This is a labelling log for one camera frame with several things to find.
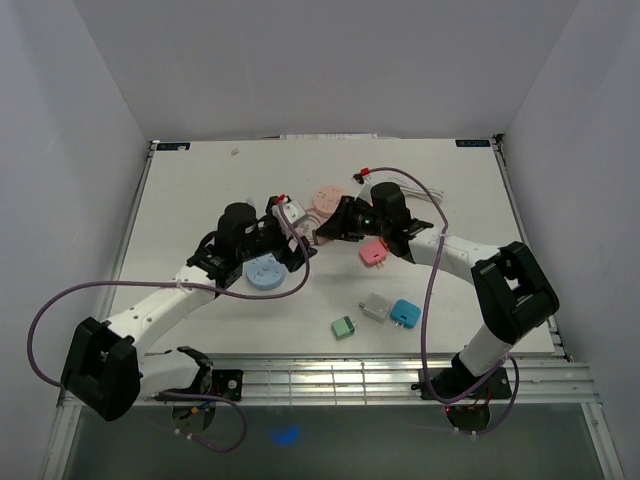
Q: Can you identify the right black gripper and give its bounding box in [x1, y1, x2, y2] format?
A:
[316, 196, 389, 243]

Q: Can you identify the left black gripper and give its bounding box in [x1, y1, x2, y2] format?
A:
[237, 199, 316, 272]

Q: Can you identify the green charger plug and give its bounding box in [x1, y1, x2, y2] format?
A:
[331, 316, 356, 341]

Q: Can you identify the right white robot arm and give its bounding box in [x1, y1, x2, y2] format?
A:
[317, 182, 559, 403]

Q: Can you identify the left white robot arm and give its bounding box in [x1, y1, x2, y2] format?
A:
[61, 196, 316, 421]

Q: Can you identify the coral pink flat plug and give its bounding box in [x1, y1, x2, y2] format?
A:
[359, 240, 388, 269]

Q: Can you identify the white grey charger plug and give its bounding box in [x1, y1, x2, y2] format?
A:
[359, 292, 391, 322]

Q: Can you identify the blue charger plug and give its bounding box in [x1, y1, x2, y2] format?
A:
[389, 299, 421, 329]

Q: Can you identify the pink round power strip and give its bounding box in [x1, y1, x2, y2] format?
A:
[312, 185, 347, 218]

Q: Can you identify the blue round power strip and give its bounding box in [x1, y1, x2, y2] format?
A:
[244, 254, 288, 291]

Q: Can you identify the right corner label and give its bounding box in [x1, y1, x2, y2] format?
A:
[455, 139, 491, 148]

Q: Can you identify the corner label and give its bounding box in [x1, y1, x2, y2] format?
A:
[155, 142, 191, 151]
[455, 139, 491, 148]

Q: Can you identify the left corner label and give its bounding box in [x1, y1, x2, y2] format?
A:
[155, 142, 191, 151]

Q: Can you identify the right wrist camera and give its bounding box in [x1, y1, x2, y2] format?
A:
[352, 168, 372, 202]

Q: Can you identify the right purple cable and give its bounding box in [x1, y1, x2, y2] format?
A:
[367, 166, 520, 435]

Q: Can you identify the purple cable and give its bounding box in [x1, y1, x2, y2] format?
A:
[367, 166, 520, 435]
[27, 204, 312, 454]

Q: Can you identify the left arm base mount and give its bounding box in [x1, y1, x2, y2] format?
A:
[154, 368, 244, 402]

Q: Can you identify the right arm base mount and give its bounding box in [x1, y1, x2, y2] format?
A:
[430, 354, 513, 403]

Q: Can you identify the aluminium rail frame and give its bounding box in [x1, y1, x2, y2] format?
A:
[44, 138, 624, 479]

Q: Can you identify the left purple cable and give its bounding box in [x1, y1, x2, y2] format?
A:
[27, 204, 312, 454]

